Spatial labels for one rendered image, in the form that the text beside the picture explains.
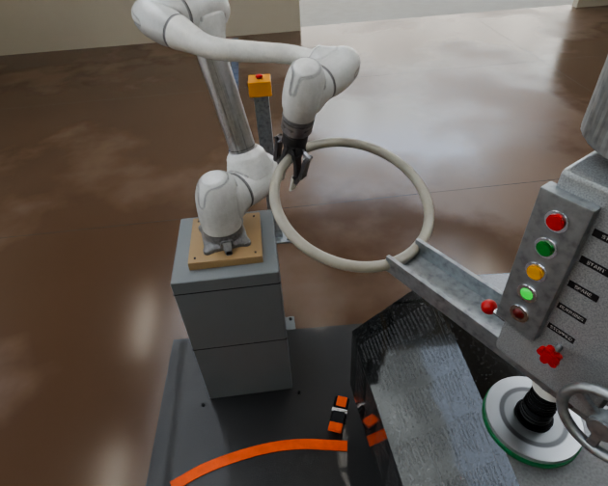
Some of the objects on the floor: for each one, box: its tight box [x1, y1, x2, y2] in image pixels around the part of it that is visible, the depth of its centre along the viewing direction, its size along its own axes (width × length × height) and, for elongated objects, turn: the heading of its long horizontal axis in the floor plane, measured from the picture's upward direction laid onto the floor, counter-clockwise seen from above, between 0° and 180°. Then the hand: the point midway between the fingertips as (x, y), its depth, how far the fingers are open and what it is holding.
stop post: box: [248, 74, 291, 244], centre depth 270 cm, size 20×20×109 cm
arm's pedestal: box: [171, 209, 301, 407], centre depth 203 cm, size 50×50×80 cm
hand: (288, 177), depth 143 cm, fingers closed on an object, 4 cm apart
